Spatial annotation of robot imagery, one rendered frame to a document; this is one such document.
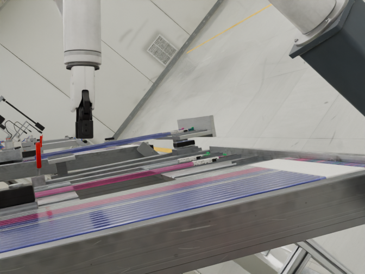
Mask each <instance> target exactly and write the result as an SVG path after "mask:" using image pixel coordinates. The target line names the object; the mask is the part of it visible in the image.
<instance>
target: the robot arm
mask: <svg viewBox="0 0 365 274"><path fill-rule="evenodd" d="M54 1H55V4H56V7H57V9H58V12H59V14H60V17H61V20H62V22H63V24H64V64H65V65H67V66H66V69H68V70H71V79H70V98H71V106H70V111H71V112H72V113H73V112H75V110H76V122H75V138H76V139H93V120H92V111H93V110H94V108H95V71H97V70H99V65H101V64H102V48H101V14H100V0H54ZM268 1H269V2H270V3H271V4H272V5H273V6H274V7H275V8H276V9H278V10H279V11H280V12H281V13H282V14H283V15H284V16H285V17H286V18H287V19H288V20H289V21H290V22H291V23H292V24H293V25H294V26H295V27H296V28H297V29H298V30H297V32H296V34H295V36H294V39H293V42H294V44H295V45H296V46H298V47H300V46H304V45H307V44H308V43H310V42H311V41H313V40H314V39H316V38H317V37H319V36H320V35H321V34H322V33H323V32H324V31H326V30H327V29H328V28H329V27H330V26H331V25H332V24H333V23H334V22H335V20H336V19H337V18H338V17H339V15H340V14H341V13H342V11H343V10H344V8H345V7H346V5H347V3H348V1H349V0H268ZM90 120H91V121H90Z"/></svg>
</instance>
